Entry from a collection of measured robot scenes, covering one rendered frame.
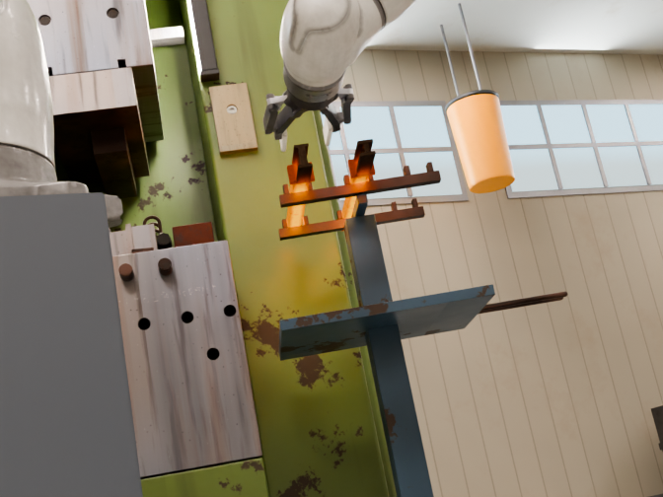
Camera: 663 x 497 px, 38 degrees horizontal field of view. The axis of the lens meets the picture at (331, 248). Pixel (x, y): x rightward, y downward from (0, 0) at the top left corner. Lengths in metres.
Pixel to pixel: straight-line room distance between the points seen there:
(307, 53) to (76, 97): 1.00
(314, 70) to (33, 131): 0.55
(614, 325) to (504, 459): 1.47
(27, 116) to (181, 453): 1.15
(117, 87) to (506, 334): 5.28
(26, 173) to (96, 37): 1.45
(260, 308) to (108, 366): 1.43
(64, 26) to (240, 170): 0.51
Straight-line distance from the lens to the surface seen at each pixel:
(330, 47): 1.27
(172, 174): 2.63
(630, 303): 7.87
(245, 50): 2.40
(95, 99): 2.20
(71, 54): 2.26
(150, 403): 1.93
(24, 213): 0.78
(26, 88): 0.87
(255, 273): 2.19
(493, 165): 6.73
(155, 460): 1.91
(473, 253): 7.22
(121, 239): 2.07
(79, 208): 0.79
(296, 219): 2.01
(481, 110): 6.86
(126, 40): 2.26
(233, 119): 2.30
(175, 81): 2.75
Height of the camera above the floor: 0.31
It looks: 16 degrees up
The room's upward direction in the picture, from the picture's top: 11 degrees counter-clockwise
